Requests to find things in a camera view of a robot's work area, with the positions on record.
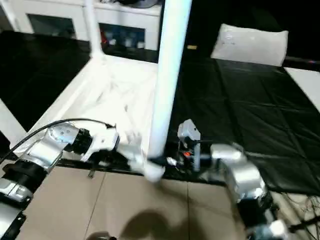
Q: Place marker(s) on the small tan label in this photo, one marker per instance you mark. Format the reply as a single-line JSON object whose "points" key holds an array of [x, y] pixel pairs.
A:
{"points": [[191, 47]]}

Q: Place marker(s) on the white plastic bag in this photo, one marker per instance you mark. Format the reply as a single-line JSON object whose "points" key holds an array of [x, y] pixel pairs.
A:
{"points": [[250, 44]]}

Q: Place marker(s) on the white plastic table top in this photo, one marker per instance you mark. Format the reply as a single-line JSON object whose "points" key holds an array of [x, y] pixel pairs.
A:
{"points": [[115, 95]]}

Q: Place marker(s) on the white cabinet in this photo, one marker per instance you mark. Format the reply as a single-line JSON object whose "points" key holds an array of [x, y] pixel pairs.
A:
{"points": [[50, 15]]}

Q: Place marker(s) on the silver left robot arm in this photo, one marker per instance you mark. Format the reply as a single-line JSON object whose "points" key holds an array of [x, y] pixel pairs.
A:
{"points": [[40, 155]]}

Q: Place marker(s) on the white plastic table leg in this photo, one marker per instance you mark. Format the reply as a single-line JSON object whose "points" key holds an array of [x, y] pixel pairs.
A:
{"points": [[170, 75], [9, 122], [91, 30]]}

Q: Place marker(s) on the white flat board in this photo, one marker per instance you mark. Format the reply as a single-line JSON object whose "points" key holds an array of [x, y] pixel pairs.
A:
{"points": [[306, 85]]}

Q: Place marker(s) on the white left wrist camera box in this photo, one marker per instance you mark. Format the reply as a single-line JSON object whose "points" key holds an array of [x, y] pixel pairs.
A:
{"points": [[102, 141]]}

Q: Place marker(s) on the black work mat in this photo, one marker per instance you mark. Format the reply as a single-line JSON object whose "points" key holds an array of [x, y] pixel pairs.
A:
{"points": [[250, 110]]}

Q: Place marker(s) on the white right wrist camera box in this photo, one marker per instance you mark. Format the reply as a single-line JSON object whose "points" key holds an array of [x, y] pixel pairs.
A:
{"points": [[189, 131]]}

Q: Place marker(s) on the small red item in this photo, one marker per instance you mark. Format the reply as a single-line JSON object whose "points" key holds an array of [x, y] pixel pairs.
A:
{"points": [[103, 37]]}

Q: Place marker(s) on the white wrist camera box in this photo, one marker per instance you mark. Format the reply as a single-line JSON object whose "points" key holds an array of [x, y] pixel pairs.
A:
{"points": [[102, 141], [189, 131]]}

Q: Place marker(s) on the grey bag on cabinet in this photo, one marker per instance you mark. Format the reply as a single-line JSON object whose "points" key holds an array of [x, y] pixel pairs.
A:
{"points": [[135, 3]]}

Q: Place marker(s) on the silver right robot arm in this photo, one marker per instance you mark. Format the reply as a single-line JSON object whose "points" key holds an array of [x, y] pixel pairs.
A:
{"points": [[240, 175]]}

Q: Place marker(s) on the black robot foot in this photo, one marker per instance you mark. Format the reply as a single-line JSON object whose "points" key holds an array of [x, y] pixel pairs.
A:
{"points": [[101, 236]]}

